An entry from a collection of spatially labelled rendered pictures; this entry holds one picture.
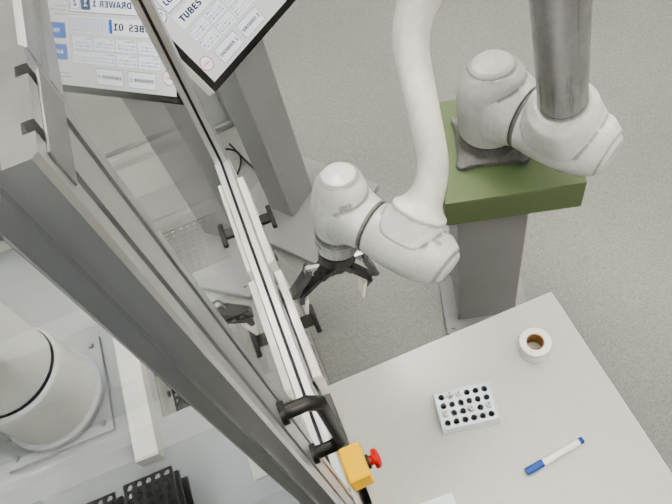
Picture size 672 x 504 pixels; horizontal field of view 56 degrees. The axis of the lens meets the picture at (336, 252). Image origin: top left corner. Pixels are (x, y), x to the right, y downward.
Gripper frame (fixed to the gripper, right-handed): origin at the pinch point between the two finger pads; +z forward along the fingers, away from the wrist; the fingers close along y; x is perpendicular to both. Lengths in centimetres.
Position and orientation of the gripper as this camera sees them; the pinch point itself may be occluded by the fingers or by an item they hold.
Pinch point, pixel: (333, 299)
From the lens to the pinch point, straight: 145.6
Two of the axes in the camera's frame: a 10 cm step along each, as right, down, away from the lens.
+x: 3.4, 7.6, -5.5
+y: -9.4, 2.6, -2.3
